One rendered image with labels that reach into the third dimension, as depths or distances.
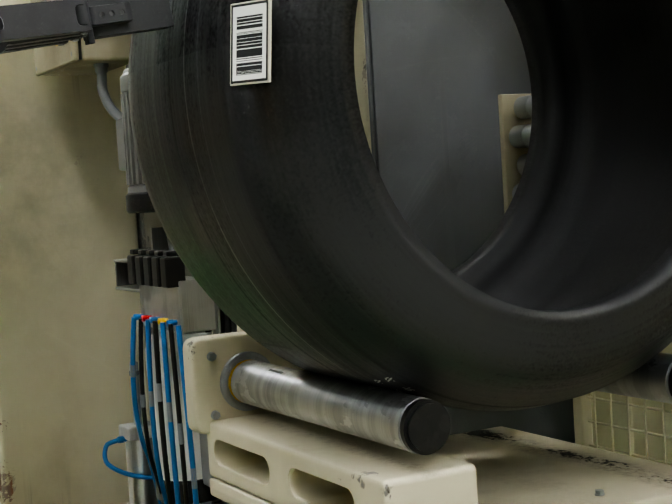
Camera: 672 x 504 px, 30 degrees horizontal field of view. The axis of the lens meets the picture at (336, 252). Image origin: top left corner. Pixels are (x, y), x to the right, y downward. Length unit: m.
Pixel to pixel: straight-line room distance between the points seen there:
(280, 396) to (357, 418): 0.15
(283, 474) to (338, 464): 0.10
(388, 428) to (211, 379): 0.32
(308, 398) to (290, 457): 0.05
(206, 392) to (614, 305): 0.44
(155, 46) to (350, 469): 0.38
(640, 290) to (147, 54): 0.46
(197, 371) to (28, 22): 0.48
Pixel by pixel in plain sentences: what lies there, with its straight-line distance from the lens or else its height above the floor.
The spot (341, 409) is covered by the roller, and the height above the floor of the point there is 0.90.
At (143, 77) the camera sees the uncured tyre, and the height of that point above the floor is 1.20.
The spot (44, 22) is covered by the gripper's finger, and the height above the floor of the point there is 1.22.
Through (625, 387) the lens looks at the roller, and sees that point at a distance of 1.21.
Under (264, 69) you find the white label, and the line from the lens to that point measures 0.91.
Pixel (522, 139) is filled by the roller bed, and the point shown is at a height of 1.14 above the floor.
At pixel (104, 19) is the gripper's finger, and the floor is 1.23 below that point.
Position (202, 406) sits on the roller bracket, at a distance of 1.28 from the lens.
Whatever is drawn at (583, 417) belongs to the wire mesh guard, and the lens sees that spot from 1.59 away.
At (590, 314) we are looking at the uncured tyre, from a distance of 1.06.
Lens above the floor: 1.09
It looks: 3 degrees down
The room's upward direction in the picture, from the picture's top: 4 degrees counter-clockwise
